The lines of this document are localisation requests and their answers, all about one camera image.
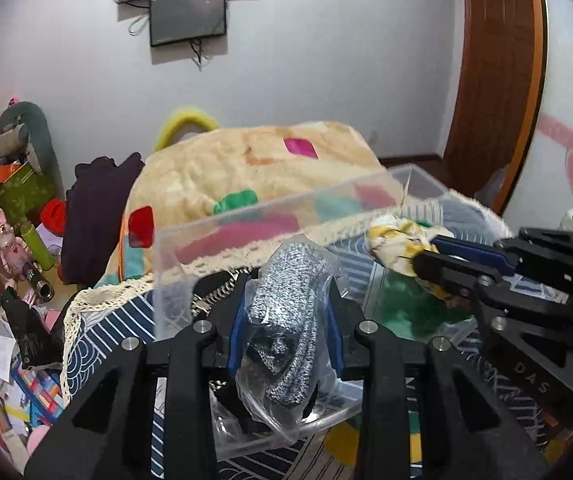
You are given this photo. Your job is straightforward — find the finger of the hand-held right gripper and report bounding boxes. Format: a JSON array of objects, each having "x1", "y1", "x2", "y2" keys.
[
  {"x1": 430, "y1": 236, "x2": 520, "y2": 272},
  {"x1": 413, "y1": 252, "x2": 506, "y2": 302}
]

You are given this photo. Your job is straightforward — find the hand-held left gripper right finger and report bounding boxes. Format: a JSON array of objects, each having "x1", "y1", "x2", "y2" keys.
[{"x1": 323, "y1": 280, "x2": 553, "y2": 480}]

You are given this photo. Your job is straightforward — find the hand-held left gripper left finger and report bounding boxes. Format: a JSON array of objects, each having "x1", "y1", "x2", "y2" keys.
[{"x1": 24, "y1": 271, "x2": 250, "y2": 480}]

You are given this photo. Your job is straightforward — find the grey knit socks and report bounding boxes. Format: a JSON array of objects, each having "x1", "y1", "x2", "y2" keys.
[{"x1": 235, "y1": 241, "x2": 363, "y2": 447}]

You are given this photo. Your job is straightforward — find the yellow white floral cloth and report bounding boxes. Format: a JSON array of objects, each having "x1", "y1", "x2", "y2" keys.
[{"x1": 366, "y1": 212, "x2": 467, "y2": 307}]

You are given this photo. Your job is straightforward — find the clear plastic storage box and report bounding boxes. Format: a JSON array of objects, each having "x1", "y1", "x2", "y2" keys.
[{"x1": 154, "y1": 164, "x2": 473, "y2": 461}]

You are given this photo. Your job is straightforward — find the green cloth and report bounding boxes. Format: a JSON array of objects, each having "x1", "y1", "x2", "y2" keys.
[{"x1": 376, "y1": 270, "x2": 473, "y2": 342}]

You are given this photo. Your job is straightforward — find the blue patterned lace-trimmed cloth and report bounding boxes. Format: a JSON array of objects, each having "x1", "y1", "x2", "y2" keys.
[{"x1": 61, "y1": 199, "x2": 573, "y2": 480}]

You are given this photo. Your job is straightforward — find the cream fleece blanket colourful patches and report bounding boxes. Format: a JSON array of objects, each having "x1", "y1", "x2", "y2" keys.
[{"x1": 94, "y1": 121, "x2": 403, "y2": 291}]

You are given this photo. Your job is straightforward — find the brown wooden door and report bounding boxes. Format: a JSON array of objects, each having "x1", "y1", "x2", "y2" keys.
[{"x1": 441, "y1": 0, "x2": 549, "y2": 216}]

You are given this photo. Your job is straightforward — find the dark purple garment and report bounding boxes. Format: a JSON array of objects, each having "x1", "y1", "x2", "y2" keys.
[{"x1": 60, "y1": 152, "x2": 146, "y2": 286}]

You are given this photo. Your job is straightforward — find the black flashlight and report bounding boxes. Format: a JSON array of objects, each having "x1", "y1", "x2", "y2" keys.
[{"x1": 20, "y1": 261, "x2": 56, "y2": 304}]

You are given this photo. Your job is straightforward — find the colourful book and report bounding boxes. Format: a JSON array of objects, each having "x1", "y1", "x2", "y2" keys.
[{"x1": 11, "y1": 360, "x2": 67, "y2": 427}]

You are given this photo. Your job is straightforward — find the black bag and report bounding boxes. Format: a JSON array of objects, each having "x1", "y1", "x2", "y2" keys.
[{"x1": 0, "y1": 285, "x2": 66, "y2": 367}]

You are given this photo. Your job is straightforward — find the red cloth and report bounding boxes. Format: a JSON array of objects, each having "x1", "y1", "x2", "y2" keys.
[{"x1": 40, "y1": 199, "x2": 68, "y2": 236}]

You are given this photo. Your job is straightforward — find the green bottle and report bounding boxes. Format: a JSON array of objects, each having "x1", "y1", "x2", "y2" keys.
[{"x1": 20, "y1": 220, "x2": 56, "y2": 271}]

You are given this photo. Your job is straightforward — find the pink rabbit figure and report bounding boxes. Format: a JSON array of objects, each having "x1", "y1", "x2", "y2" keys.
[{"x1": 0, "y1": 208, "x2": 30, "y2": 277}]

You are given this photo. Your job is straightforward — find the green patterned box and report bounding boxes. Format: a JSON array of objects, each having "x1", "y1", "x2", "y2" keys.
[{"x1": 0, "y1": 162, "x2": 57, "y2": 226}]

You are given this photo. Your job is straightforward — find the green plush toy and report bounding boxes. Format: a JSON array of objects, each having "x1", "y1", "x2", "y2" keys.
[{"x1": 0, "y1": 101, "x2": 60, "y2": 186}]

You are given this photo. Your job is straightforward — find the yellow fluffy ring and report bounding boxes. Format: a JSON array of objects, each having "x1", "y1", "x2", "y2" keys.
[{"x1": 154, "y1": 107, "x2": 222, "y2": 153}]

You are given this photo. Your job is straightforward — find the black cable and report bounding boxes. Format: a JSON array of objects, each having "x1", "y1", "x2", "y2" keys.
[{"x1": 189, "y1": 37, "x2": 212, "y2": 72}]

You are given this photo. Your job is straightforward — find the small wall monitor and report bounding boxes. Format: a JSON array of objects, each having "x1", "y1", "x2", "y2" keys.
[{"x1": 149, "y1": 0, "x2": 228, "y2": 48}]

